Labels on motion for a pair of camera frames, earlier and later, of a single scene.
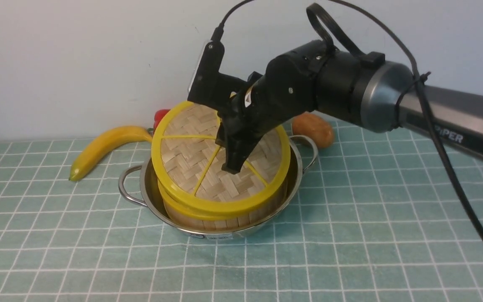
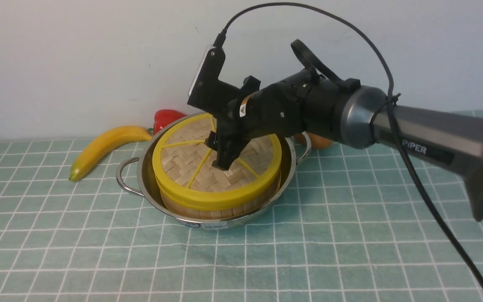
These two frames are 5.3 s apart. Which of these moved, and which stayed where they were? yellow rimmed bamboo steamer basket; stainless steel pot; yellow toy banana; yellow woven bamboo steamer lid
Moved: yellow rimmed bamboo steamer basket; stainless steel pot
Stayed: yellow toy banana; yellow woven bamboo steamer lid
